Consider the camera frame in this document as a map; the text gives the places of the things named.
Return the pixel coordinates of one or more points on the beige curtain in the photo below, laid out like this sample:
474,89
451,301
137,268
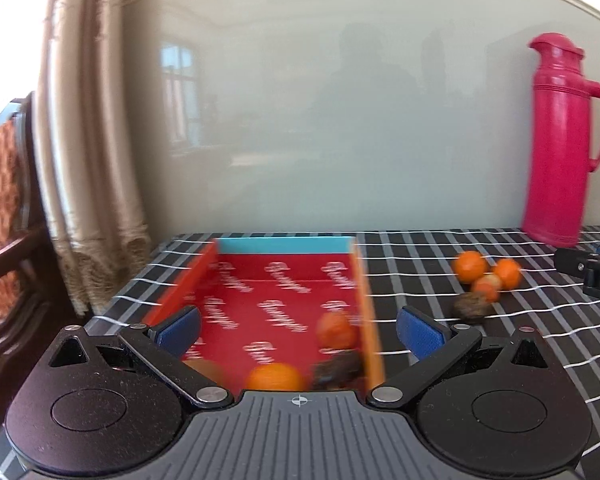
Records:
90,135

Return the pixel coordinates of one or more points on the red thermos jug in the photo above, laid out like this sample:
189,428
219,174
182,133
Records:
555,160

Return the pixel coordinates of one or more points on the black checked tablecloth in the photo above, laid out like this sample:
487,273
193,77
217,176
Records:
530,320

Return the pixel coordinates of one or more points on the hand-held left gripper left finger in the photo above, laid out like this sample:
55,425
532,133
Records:
180,332

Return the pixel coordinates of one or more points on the colourful cardboard box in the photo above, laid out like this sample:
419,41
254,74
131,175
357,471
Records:
280,285

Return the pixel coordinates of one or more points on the wooden chair with orange cushion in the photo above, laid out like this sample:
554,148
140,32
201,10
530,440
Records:
5,185

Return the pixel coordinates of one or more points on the orange tangerine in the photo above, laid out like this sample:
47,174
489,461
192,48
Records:
508,273
336,330
470,266
274,377

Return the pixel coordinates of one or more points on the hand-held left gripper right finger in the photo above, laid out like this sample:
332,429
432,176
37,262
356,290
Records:
420,332

